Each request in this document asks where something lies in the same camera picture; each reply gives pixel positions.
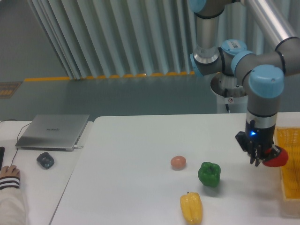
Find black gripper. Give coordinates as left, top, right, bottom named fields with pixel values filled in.
left=235, top=120, right=283, bottom=167

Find red bell pepper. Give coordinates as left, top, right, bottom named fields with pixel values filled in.
left=262, top=145, right=289, bottom=167

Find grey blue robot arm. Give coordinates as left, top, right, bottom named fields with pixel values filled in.
left=189, top=0, right=300, bottom=167

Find striped cuff cream sleeve forearm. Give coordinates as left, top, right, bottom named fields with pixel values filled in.
left=0, top=176, right=26, bottom=225

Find yellow woven basket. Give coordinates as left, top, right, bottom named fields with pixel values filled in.
left=275, top=127, right=300, bottom=202

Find person's hand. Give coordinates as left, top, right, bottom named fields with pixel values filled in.
left=0, top=165, right=20, bottom=179

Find green bell pepper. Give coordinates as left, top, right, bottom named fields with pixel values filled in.
left=198, top=162, right=221, bottom=188

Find brown egg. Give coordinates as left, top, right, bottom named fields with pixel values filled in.
left=170, top=156, right=187, bottom=170

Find yellow bell pepper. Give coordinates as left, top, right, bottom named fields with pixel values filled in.
left=180, top=192, right=203, bottom=225

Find white usb plug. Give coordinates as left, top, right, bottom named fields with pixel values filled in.
left=74, top=145, right=84, bottom=149

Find white pleated curtain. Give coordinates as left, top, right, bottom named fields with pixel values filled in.
left=27, top=0, right=279, bottom=79

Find silver closed laptop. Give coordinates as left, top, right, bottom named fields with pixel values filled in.
left=15, top=114, right=89, bottom=151

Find black phone edge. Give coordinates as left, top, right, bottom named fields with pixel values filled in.
left=0, top=146, right=5, bottom=170

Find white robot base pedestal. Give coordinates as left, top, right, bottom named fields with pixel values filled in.
left=210, top=72, right=248, bottom=113

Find black laptop cable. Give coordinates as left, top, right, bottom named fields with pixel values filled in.
left=0, top=119, right=32, bottom=167

